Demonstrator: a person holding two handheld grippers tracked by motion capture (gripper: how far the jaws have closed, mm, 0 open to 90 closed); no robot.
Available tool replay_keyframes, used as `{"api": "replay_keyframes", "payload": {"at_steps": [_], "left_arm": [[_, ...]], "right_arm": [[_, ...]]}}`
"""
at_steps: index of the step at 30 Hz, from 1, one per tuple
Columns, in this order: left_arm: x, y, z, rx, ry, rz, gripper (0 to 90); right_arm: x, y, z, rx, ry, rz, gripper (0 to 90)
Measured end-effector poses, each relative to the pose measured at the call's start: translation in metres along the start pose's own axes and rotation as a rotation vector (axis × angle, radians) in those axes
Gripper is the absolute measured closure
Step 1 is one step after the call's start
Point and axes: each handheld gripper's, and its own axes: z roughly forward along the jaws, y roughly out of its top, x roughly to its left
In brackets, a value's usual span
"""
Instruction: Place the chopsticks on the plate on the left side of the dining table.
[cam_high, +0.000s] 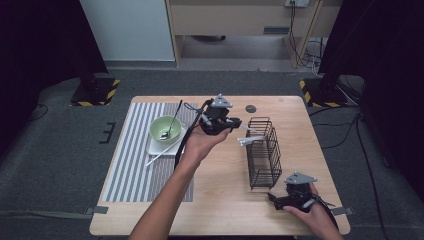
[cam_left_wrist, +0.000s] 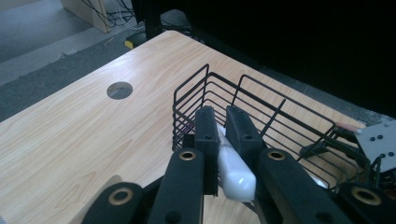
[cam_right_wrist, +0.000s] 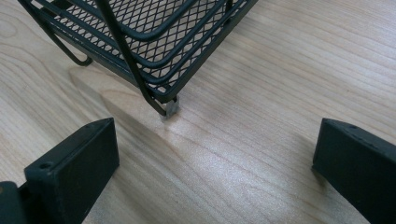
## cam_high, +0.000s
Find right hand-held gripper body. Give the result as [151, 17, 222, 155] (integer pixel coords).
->
[281, 171, 319, 213]

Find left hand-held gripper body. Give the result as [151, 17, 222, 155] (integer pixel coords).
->
[199, 93, 234, 136]

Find black wire basket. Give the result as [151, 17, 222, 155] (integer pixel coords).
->
[245, 116, 283, 191]

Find white square plate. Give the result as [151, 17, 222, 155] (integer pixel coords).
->
[147, 124, 188, 157]

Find person's right hand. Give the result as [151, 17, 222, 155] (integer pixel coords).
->
[283, 182, 338, 235]

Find person's left hand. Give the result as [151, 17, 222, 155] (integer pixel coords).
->
[181, 126, 232, 168]

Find metal spoon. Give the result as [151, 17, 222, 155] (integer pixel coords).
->
[159, 99, 184, 140]

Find grey tape piece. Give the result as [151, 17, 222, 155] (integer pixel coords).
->
[84, 205, 110, 216]
[331, 206, 354, 217]

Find green bowl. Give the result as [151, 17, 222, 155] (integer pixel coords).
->
[148, 115, 183, 145]

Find dark object under desk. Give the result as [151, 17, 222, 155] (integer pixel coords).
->
[191, 35, 228, 43]

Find black stand base striped edge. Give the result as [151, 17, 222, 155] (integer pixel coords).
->
[70, 77, 121, 108]
[298, 77, 360, 109]

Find light wooden desk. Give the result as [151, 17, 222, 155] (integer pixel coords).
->
[165, 0, 344, 69]

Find grey striped placemat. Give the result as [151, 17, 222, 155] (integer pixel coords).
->
[101, 102, 199, 203]

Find white cabinet panel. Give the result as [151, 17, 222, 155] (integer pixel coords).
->
[79, 0, 176, 62]

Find white power socket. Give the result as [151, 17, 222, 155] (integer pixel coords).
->
[284, 0, 310, 8]

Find dark curtain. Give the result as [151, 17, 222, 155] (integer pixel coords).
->
[318, 0, 424, 201]
[0, 0, 110, 158]

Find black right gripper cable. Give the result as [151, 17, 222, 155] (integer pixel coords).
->
[314, 195, 340, 232]

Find long black floor cable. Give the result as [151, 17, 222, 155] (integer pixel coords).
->
[354, 112, 391, 240]

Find curved black floor cable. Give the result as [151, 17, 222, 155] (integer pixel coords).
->
[320, 113, 364, 150]

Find short black floor cable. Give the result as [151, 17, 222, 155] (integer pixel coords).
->
[308, 105, 360, 118]

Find black socket cables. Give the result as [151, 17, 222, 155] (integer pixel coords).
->
[287, 2, 313, 68]

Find white cable bundle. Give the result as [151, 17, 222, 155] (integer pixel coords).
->
[305, 37, 327, 78]

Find thin black floor cable loop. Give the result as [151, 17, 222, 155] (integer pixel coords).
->
[27, 103, 50, 123]

